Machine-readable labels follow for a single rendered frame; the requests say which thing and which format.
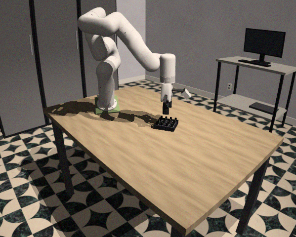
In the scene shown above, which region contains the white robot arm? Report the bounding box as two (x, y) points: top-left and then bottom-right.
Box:
(78, 7), (175, 111)

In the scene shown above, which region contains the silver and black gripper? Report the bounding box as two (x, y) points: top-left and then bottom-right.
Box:
(160, 81), (174, 115)

